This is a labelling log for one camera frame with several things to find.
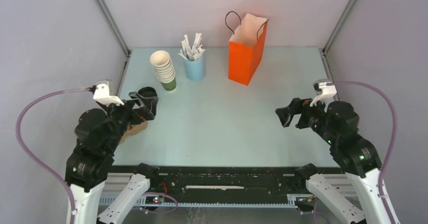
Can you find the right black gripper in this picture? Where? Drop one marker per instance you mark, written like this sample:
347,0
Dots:
296,105

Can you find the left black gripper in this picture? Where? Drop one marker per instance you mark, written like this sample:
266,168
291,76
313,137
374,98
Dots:
147,110

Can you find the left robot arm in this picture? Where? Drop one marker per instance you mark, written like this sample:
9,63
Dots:
98,137

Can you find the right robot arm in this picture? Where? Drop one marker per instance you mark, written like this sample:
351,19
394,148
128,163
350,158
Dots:
336,124

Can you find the black plastic lid stack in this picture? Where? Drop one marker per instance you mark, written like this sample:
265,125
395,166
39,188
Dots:
147,92

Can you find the brown cardboard cup carrier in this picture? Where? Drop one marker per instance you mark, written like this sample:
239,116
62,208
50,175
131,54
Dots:
134,130

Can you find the stack of paper cups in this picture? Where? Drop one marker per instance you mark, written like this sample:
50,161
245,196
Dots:
161,62

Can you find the light blue holder cup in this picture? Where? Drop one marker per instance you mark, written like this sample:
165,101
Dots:
195,70

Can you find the white stirrer packets bundle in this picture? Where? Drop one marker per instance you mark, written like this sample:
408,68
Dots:
192,51

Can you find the orange paper bag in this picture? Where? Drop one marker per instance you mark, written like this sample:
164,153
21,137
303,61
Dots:
246,46

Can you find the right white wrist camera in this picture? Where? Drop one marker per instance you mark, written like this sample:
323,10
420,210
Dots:
325,91

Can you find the black metal base rail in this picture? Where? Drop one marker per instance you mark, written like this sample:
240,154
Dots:
191,186

